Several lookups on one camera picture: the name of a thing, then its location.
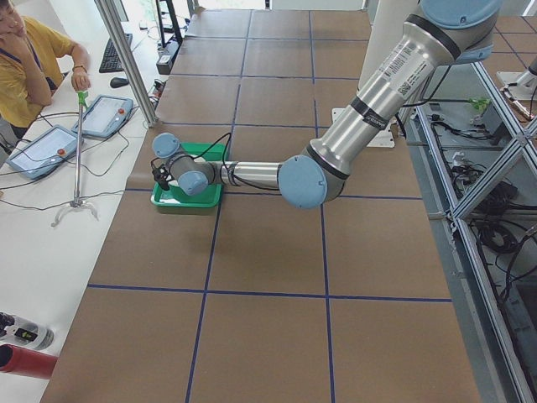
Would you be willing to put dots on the grey aluminium frame post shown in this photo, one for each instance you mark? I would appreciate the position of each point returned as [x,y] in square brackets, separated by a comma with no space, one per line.
[111,20]

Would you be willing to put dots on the near blue teach pendant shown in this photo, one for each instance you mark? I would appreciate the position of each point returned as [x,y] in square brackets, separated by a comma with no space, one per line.
[44,154]

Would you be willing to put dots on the black computer mouse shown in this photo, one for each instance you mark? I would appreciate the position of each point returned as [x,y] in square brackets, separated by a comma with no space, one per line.
[117,82]

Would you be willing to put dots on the black keyboard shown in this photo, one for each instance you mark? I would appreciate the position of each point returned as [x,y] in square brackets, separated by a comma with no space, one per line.
[110,59]

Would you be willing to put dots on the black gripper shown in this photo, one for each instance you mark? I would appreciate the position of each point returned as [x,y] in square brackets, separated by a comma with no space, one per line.
[163,181]

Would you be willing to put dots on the red bottle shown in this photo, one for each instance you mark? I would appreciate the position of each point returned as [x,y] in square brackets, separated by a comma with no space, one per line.
[26,362]

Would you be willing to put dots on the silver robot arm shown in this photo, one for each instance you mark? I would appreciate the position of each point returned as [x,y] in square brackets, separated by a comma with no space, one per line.
[436,33]

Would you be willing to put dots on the green plastic tray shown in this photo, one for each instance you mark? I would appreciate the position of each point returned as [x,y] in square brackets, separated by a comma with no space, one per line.
[197,201]

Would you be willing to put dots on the person in yellow shirt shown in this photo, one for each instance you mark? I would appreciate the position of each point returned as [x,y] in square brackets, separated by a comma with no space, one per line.
[30,74]

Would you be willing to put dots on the metal reacher grabber tool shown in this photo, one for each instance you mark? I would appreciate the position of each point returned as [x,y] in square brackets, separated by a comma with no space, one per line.
[77,203]

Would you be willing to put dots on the far blue teach pendant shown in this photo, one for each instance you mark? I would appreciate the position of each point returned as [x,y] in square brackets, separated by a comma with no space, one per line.
[105,116]

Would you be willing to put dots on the blue teach pendant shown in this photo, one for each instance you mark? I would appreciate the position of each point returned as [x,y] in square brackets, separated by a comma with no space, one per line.
[44,154]
[105,116]

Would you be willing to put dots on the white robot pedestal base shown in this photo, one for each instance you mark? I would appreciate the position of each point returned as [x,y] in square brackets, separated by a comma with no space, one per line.
[384,138]

